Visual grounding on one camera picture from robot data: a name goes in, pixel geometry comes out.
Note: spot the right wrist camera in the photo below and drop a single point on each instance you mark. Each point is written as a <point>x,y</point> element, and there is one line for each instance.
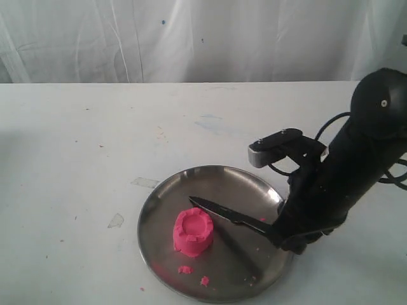
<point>271,149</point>

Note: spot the pink clay crumb front-left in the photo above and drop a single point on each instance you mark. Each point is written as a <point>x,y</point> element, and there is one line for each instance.
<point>185,270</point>

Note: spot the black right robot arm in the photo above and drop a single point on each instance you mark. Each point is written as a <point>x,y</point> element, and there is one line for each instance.
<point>331,179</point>

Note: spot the clear tape piece lower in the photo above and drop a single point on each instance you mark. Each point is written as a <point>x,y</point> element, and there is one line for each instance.
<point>116,222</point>

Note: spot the clear tape piece upper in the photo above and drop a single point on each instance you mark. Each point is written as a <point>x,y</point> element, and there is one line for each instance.
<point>144,182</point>

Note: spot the black knife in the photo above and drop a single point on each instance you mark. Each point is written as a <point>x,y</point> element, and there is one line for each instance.
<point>234,217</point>

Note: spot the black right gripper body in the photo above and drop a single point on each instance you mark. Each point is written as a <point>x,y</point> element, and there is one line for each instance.
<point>308,194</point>

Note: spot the pink clay crumb front-middle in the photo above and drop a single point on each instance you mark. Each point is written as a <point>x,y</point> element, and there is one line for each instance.
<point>204,281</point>

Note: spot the white backdrop curtain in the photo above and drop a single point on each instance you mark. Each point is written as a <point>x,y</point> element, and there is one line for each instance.
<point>199,41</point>

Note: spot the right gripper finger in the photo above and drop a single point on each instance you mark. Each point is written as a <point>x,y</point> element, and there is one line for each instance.
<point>284,223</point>
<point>297,243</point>

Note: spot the round steel plate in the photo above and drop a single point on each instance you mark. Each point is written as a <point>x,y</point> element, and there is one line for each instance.
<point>240,263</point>

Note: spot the pink clay lump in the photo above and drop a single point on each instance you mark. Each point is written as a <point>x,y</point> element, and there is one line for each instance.
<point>193,232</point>

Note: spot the clear tape piece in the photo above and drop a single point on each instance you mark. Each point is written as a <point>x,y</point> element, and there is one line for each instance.
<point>144,182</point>
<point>116,222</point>

